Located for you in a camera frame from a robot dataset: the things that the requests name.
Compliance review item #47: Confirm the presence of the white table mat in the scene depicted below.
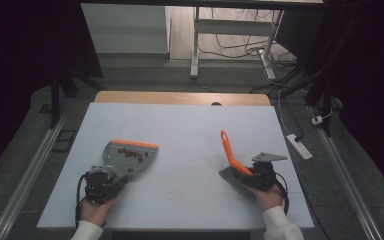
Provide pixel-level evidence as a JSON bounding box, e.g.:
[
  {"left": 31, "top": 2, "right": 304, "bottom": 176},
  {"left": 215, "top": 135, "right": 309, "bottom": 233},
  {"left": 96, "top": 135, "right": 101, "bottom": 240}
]
[{"left": 36, "top": 102, "right": 315, "bottom": 231}]

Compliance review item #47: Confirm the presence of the black stand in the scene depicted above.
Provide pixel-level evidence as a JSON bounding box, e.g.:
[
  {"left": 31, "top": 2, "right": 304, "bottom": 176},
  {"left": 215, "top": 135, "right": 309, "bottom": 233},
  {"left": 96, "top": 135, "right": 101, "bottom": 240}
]
[
  {"left": 304, "top": 71, "right": 339, "bottom": 138},
  {"left": 39, "top": 63, "right": 105, "bottom": 130}
]

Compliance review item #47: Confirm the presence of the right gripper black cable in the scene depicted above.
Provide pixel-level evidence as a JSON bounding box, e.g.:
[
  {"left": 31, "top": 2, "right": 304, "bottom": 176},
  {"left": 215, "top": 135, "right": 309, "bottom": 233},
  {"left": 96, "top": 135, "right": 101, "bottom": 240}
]
[{"left": 274, "top": 171, "right": 291, "bottom": 215}]

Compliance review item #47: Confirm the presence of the white power strip cable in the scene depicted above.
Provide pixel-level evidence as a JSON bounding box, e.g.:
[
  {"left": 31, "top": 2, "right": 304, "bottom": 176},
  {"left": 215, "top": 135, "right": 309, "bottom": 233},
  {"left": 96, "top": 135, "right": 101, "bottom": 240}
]
[{"left": 277, "top": 89, "right": 293, "bottom": 136}]

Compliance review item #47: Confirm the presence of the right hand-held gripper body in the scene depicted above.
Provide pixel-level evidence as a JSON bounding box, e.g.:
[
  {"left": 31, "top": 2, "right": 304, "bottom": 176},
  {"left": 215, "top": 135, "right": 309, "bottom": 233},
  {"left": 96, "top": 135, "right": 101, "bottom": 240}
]
[{"left": 243, "top": 151, "right": 289, "bottom": 193}]

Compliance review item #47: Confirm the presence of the red crumb debris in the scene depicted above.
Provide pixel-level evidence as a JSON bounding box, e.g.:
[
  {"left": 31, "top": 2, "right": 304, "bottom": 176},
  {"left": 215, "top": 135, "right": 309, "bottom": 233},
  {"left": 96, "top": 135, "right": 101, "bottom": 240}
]
[{"left": 117, "top": 147, "right": 150, "bottom": 165}]

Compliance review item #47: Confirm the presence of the person's left hand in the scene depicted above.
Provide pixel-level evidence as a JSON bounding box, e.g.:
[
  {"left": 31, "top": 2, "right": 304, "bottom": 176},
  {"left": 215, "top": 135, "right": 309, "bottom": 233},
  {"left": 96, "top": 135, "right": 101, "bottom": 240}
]
[{"left": 78, "top": 195, "right": 120, "bottom": 228}]

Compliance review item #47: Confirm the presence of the white desk frame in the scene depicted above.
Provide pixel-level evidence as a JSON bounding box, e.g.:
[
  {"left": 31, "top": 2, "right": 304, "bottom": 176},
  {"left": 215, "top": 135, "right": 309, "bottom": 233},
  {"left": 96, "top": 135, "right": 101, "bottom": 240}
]
[{"left": 189, "top": 6, "right": 285, "bottom": 81}]

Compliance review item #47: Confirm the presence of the white cabinet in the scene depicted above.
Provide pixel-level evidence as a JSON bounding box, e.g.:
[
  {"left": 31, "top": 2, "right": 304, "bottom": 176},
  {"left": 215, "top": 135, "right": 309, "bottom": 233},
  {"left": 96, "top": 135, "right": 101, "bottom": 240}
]
[{"left": 81, "top": 3, "right": 171, "bottom": 55}]

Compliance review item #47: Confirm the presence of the white power strip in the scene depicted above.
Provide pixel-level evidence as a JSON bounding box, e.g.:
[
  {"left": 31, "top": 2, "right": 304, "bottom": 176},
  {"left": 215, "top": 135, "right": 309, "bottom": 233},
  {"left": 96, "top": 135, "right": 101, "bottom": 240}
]
[{"left": 286, "top": 133, "right": 314, "bottom": 161}]

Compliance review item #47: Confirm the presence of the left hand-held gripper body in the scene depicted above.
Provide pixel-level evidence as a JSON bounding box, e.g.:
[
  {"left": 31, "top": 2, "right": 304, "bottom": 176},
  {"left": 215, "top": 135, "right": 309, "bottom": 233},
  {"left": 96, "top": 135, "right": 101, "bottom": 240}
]
[{"left": 84, "top": 165, "right": 121, "bottom": 205}]

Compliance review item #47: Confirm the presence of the orange handled grey brush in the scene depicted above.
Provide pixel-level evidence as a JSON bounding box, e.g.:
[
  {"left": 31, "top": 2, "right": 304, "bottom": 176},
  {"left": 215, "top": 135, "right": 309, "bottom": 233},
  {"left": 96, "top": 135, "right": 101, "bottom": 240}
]
[{"left": 218, "top": 129, "right": 265, "bottom": 201}]

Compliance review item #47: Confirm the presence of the person's right hand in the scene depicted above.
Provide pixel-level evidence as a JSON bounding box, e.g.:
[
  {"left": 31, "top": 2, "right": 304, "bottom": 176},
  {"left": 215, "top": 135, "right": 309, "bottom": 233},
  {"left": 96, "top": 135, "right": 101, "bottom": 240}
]
[{"left": 245, "top": 184, "right": 285, "bottom": 212}]

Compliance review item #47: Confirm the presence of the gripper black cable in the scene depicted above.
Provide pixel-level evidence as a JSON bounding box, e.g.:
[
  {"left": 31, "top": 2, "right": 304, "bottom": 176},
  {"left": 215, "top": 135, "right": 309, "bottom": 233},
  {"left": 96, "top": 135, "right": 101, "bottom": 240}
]
[
  {"left": 274, "top": 171, "right": 291, "bottom": 215},
  {"left": 75, "top": 172, "right": 89, "bottom": 229}
]

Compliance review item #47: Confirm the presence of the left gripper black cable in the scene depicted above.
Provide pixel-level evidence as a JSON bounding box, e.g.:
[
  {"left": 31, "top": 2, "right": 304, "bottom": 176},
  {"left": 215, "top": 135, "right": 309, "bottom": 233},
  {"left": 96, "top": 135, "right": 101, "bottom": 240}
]
[{"left": 75, "top": 172, "right": 89, "bottom": 229}]

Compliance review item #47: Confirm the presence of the tangle of black floor cables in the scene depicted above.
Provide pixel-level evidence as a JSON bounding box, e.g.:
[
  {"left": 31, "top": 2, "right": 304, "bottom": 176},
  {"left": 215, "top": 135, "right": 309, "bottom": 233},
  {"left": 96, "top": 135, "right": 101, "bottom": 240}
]
[{"left": 198, "top": 8, "right": 301, "bottom": 96}]

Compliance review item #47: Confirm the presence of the grey dustpan with orange edge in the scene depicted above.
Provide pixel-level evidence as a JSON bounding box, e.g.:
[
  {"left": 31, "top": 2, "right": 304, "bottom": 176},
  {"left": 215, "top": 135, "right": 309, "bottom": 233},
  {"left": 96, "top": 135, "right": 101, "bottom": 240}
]
[{"left": 102, "top": 139, "right": 160, "bottom": 184}]

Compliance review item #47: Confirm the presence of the metal floor rail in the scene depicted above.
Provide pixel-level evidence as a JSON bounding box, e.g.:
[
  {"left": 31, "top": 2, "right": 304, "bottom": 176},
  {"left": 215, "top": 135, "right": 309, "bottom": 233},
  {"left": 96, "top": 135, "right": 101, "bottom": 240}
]
[
  {"left": 0, "top": 111, "right": 68, "bottom": 240},
  {"left": 307, "top": 105, "right": 383, "bottom": 240}
]

